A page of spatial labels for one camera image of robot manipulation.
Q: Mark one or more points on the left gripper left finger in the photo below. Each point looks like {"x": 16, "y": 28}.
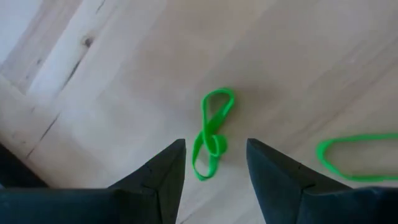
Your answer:
{"x": 161, "y": 186}

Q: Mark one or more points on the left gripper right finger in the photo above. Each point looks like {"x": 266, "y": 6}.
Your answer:
{"x": 273, "y": 186}

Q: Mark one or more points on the green rubber band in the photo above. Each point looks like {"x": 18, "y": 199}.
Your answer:
{"x": 357, "y": 138}
{"x": 216, "y": 121}

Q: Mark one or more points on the black aluminium table frame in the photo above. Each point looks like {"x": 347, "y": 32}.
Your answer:
{"x": 12, "y": 174}

